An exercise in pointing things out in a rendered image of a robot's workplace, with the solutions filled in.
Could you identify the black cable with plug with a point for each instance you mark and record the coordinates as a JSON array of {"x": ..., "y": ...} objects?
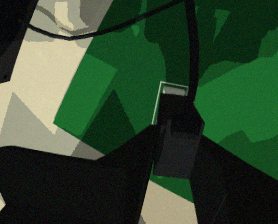
[{"x": 180, "y": 127}]

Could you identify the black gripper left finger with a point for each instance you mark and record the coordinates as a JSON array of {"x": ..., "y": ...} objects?
[{"x": 110, "y": 189}]

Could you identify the green circuit board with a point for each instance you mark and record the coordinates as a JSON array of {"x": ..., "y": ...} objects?
[{"x": 115, "y": 91}]

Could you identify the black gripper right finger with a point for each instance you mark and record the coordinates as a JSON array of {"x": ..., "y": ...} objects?
[{"x": 227, "y": 190}]

